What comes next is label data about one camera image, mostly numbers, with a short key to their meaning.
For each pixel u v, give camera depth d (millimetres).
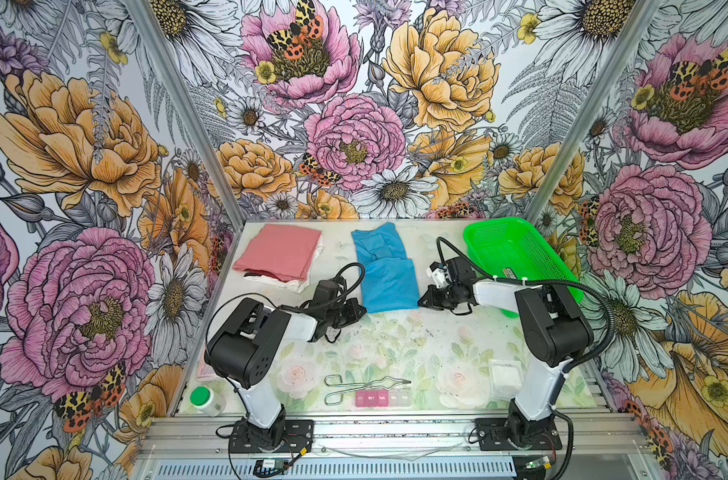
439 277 934
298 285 1020
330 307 793
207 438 767
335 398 805
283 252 1088
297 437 731
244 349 483
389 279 1001
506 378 865
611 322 471
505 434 727
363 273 1058
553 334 508
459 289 794
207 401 717
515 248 1154
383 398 786
